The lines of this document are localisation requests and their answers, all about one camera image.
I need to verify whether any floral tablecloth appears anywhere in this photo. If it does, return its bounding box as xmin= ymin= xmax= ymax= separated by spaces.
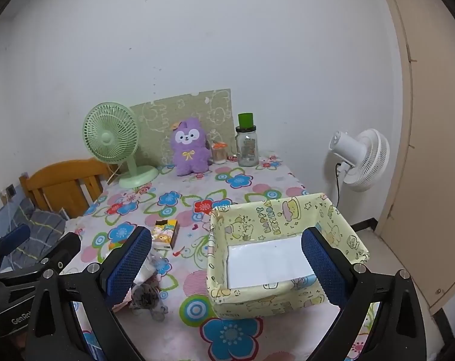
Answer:
xmin=60 ymin=152 xmax=378 ymax=361

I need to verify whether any glass jar mug green lid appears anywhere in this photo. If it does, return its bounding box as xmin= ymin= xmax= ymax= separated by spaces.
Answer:
xmin=235 ymin=113 xmax=260 ymax=167

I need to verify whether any yellow cartoon fabric storage box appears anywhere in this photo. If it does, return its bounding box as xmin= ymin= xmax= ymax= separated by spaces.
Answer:
xmin=206 ymin=193 xmax=370 ymax=320

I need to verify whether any green patterned board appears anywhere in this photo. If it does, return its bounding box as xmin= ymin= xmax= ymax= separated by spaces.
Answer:
xmin=129 ymin=89 xmax=234 ymax=166

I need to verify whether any wooden bed headboard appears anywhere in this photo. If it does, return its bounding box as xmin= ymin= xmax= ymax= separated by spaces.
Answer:
xmin=19 ymin=158 xmax=113 ymax=219

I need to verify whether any clear plastic bag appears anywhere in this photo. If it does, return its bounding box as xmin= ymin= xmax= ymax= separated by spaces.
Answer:
xmin=113 ymin=250 xmax=172 ymax=322

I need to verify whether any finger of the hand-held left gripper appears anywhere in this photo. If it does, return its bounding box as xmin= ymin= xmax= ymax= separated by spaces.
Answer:
xmin=0 ymin=224 xmax=31 ymax=262
xmin=0 ymin=232 xmax=81 ymax=283

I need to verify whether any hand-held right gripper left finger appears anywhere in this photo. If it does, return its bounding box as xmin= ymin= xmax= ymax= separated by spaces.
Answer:
xmin=24 ymin=226 xmax=153 ymax=361

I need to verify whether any grey plaid pillow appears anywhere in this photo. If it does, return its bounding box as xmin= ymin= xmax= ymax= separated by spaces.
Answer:
xmin=0 ymin=199 xmax=67 ymax=271

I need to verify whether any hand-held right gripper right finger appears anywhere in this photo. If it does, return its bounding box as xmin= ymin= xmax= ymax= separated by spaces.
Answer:
xmin=301 ymin=227 xmax=427 ymax=361

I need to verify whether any ribbed clear glass cup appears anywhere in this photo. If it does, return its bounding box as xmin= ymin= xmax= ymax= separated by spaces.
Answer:
xmin=211 ymin=143 xmax=228 ymax=165

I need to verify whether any white fan cable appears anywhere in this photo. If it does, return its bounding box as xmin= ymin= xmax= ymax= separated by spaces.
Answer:
xmin=106 ymin=163 xmax=122 ymax=186

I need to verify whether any black fan cable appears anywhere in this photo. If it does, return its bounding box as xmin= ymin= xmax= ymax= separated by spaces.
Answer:
xmin=334 ymin=162 xmax=344 ymax=208

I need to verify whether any wall socket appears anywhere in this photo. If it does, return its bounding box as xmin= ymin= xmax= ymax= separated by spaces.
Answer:
xmin=0 ymin=184 xmax=17 ymax=205

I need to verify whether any cartoon printed tissue pack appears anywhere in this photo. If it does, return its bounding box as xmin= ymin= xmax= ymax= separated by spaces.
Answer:
xmin=151 ymin=219 xmax=180 ymax=251

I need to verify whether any beige door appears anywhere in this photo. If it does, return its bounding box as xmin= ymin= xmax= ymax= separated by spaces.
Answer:
xmin=376 ymin=0 xmax=455 ymax=316

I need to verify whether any white paper sheet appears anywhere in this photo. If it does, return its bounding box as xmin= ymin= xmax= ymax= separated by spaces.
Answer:
xmin=226 ymin=233 xmax=318 ymax=288

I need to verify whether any purple plush toy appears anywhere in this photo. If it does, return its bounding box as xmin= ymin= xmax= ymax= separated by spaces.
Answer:
xmin=170 ymin=117 xmax=212 ymax=177

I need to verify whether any green desk fan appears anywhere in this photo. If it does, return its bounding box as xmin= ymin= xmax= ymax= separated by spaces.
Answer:
xmin=82 ymin=101 xmax=160 ymax=189

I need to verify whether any white standing fan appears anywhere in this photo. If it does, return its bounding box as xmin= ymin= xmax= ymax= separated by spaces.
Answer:
xmin=329 ymin=128 xmax=390 ymax=192

